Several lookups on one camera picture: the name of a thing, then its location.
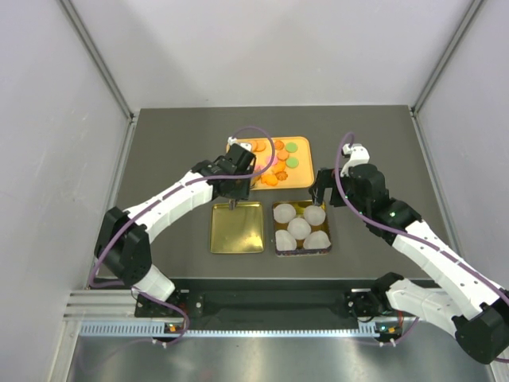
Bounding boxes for fish shaped cookie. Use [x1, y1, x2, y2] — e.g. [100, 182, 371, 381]
[271, 161, 286, 173]
[261, 173, 278, 187]

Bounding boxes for bottom right paper cup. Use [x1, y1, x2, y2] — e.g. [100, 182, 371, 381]
[303, 231, 331, 250]

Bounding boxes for orange plastic tray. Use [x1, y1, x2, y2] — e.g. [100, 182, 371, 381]
[238, 136, 314, 191]

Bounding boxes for orange swirl cookie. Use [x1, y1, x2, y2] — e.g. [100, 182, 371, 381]
[274, 140, 285, 150]
[274, 171, 288, 181]

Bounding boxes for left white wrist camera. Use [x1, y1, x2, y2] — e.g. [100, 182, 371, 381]
[227, 136, 253, 151]

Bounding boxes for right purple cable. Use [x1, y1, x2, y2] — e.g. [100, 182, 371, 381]
[332, 131, 509, 364]

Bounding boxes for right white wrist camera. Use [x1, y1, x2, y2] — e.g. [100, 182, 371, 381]
[340, 143, 370, 177]

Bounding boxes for green cookie lower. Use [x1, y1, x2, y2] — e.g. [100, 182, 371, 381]
[286, 157, 299, 169]

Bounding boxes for orange swirl cookie lower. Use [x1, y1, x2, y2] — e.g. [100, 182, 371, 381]
[274, 171, 288, 181]

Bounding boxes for gold cookie tin box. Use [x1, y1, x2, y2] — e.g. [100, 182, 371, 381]
[272, 200, 332, 257]

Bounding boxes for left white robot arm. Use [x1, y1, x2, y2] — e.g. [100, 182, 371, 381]
[94, 139, 255, 316]

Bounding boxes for center paper cup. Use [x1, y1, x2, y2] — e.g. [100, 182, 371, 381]
[287, 217, 312, 240]

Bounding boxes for green cookie upper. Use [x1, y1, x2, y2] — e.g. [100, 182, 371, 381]
[285, 142, 298, 153]

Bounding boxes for bottom left paper cup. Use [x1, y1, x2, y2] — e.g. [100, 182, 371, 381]
[275, 230, 297, 251]

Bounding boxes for white slotted cable duct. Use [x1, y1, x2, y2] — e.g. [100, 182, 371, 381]
[80, 321, 380, 338]

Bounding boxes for green cookie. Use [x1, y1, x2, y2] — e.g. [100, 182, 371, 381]
[286, 157, 299, 169]
[285, 142, 298, 153]

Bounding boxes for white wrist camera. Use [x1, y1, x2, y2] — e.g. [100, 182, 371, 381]
[227, 136, 253, 151]
[340, 143, 370, 177]

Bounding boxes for orange shell cookie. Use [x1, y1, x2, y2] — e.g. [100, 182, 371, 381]
[277, 150, 289, 162]

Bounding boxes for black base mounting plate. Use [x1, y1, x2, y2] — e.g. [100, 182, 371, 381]
[134, 279, 394, 329]

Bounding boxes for orange swirl cookie upper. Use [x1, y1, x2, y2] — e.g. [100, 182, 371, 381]
[274, 140, 285, 150]

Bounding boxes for pink cookie upper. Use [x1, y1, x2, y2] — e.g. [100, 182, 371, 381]
[265, 156, 278, 166]

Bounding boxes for gold tin lid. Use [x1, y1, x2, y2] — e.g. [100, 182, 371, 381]
[209, 201, 264, 255]

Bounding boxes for top right paper cup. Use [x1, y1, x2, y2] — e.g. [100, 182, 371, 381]
[303, 205, 326, 226]

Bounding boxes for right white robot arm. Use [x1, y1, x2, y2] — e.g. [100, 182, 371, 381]
[309, 164, 508, 364]

